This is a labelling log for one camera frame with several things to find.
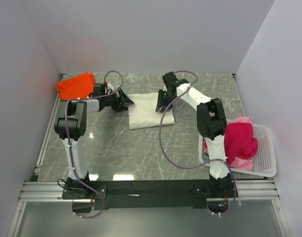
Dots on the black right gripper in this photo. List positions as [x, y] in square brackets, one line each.
[160, 103]

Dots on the cream white t shirt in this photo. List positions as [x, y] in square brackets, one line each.
[142, 113]

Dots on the light pink t shirt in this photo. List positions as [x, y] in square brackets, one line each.
[243, 163]

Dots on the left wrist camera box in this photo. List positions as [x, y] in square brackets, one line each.
[109, 87]

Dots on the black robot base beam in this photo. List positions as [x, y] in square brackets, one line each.
[143, 194]

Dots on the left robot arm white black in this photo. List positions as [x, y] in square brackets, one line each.
[71, 123]

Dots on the white plastic laundry basket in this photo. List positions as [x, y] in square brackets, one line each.
[249, 148]

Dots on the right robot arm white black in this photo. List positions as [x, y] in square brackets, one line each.
[211, 123]

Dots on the aluminium frame rail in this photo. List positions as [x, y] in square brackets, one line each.
[40, 192]

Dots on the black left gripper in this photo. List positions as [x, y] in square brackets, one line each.
[120, 102]

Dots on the folded orange t shirt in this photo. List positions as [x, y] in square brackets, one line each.
[79, 86]

